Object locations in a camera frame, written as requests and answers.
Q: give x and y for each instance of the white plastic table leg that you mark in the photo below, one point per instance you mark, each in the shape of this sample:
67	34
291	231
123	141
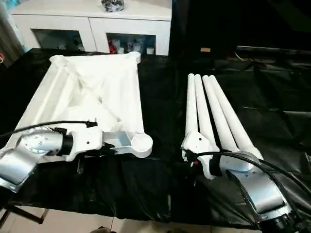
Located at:
203	107
191	107
230	107
218	107

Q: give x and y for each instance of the white plastic table top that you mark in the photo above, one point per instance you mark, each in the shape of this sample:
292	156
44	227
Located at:
97	92

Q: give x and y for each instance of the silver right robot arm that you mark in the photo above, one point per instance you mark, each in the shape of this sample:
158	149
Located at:
257	189

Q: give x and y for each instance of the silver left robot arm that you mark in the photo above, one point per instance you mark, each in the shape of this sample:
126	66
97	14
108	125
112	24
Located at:
29	150

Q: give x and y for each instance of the black plastic mat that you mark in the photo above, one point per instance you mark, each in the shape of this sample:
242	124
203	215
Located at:
160	184

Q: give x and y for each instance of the small red bottle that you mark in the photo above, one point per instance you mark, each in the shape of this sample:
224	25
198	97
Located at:
113	47

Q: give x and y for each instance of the small tan tag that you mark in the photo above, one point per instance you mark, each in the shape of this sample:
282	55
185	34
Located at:
205	49

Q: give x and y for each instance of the white cabinet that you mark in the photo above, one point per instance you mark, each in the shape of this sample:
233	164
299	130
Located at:
97	24

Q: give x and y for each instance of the grey crumpled bundle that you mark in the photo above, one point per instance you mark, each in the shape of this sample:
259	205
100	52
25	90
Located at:
112	5

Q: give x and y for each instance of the black metal stand frame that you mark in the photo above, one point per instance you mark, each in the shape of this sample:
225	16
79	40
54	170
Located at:
24	210

